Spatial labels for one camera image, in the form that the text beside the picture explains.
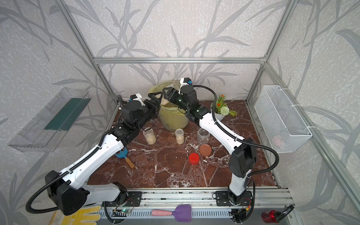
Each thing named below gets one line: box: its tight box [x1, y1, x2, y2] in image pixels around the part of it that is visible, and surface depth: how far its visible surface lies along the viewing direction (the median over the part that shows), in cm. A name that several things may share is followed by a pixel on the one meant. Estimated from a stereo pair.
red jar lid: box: [188, 152, 201, 165], surface depth 89 cm
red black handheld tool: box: [261, 204, 295, 224], surface depth 61 cm
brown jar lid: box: [199, 143, 212, 157], surface depth 93 cm
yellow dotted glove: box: [50, 205, 102, 225], surface depth 69 cm
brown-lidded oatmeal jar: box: [196, 127, 211, 145], surface depth 97 cm
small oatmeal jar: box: [174, 127, 185, 145], surface depth 91 cm
